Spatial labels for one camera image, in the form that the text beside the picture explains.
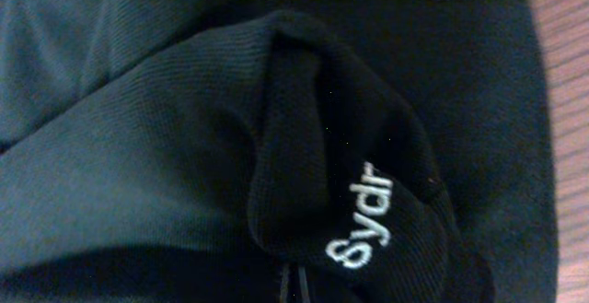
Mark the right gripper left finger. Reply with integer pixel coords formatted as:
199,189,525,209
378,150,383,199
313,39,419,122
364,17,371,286
279,263,290,303

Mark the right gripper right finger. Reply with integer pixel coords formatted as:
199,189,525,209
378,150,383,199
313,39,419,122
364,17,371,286
297,266,311,303

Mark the black t-shirt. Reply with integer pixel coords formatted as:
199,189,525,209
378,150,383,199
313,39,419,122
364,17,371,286
1,0,559,303

